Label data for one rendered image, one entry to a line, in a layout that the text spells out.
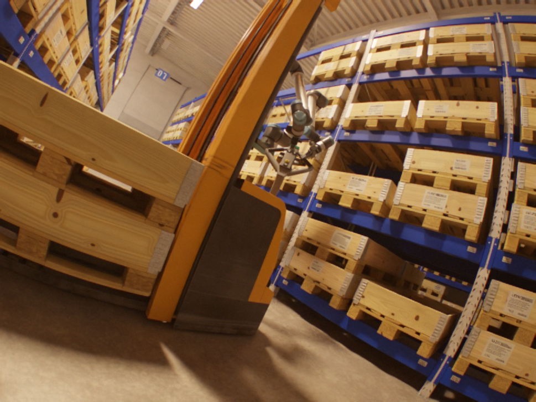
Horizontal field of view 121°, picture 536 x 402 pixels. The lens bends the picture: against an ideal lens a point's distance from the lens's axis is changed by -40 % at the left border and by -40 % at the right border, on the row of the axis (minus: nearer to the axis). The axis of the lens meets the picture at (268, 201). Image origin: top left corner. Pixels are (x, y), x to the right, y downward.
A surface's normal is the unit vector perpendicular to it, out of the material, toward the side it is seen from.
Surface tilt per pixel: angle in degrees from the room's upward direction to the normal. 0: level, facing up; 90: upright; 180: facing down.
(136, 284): 90
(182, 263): 90
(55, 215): 90
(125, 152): 90
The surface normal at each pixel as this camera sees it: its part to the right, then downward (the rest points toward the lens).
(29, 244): 0.58, 0.19
